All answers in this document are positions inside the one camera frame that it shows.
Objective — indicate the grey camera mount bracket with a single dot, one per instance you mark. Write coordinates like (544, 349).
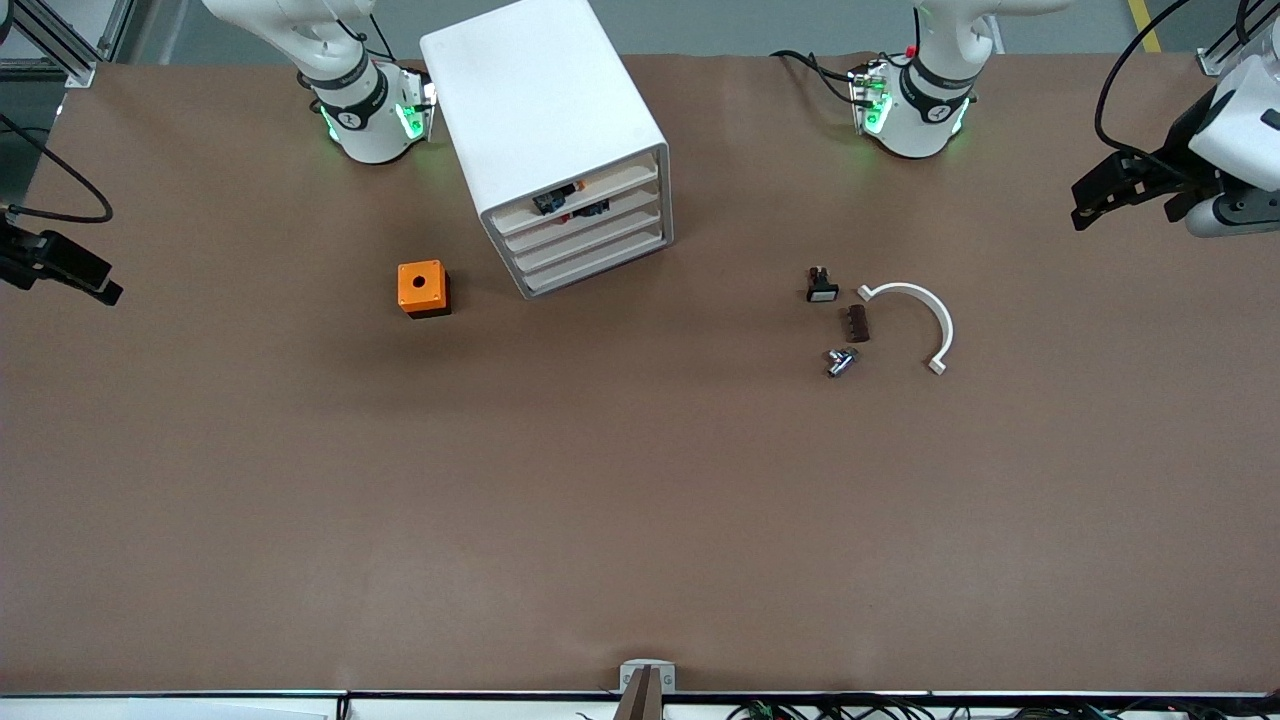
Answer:
(647, 700)

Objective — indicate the blue black electronic component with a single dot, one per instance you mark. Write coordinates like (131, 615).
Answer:
(595, 210)

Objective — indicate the black push button switch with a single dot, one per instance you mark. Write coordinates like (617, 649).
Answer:
(822, 290)

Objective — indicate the orange button enclosure box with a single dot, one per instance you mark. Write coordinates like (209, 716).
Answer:
(432, 280)

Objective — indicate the silver metal connector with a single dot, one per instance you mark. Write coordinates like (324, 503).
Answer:
(838, 364)

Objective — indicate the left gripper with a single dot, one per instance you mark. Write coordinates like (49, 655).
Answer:
(1186, 137)

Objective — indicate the aluminium frame profile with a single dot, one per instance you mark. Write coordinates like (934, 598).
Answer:
(80, 72)
(1212, 62)

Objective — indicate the white curved plastic bracket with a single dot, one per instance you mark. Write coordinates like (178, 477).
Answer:
(938, 313)

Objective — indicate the white drawer cabinet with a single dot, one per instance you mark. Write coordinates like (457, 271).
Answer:
(540, 90)

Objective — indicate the brown terminal block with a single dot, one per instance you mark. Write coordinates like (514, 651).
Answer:
(857, 324)

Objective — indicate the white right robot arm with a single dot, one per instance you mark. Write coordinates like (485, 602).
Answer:
(370, 110)

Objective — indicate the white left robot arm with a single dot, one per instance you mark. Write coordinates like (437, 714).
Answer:
(915, 110)

